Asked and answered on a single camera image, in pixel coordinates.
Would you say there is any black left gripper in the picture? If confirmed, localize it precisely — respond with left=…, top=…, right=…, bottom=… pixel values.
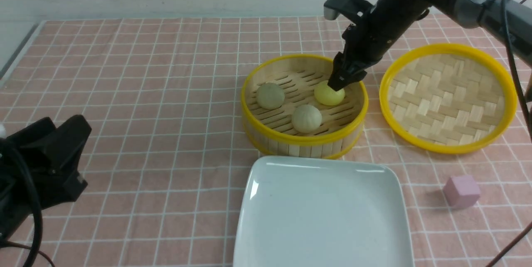
left=0, top=115, right=92, bottom=238

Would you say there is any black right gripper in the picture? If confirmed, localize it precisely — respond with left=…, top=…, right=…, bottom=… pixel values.
left=328, top=0, right=430, bottom=91

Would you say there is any yellow steamed bun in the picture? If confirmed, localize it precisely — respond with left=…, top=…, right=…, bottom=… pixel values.
left=314, top=81, right=345, bottom=106

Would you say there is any cream steamed bun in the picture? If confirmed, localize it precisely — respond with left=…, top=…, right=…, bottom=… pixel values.
left=291, top=104, right=322, bottom=134

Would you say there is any greenish steamed bun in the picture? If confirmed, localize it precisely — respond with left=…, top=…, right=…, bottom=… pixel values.
left=256, top=83, right=285, bottom=110

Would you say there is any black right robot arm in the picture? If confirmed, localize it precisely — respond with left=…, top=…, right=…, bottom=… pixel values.
left=324, top=0, right=532, bottom=91

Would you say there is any white square plate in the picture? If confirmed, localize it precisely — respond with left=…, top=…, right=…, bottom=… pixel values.
left=232, top=156, right=415, bottom=267

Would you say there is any yellow rimmed bamboo steamer basket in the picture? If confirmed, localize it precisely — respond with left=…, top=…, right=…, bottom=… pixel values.
left=241, top=54, right=369, bottom=159

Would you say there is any yellow rimmed woven steamer lid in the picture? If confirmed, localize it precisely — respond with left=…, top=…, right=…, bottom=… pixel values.
left=379, top=44, right=517, bottom=154

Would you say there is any pink checkered tablecloth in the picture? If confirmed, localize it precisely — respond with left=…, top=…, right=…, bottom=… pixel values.
left=0, top=15, right=532, bottom=267

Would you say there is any pink cube block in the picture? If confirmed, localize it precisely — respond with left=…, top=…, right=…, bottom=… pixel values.
left=443, top=175, right=481, bottom=210

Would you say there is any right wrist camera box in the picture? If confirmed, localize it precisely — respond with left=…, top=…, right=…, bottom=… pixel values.
left=323, top=0, right=374, bottom=24

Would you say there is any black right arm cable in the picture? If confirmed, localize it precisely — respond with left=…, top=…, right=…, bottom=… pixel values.
left=484, top=0, right=532, bottom=267

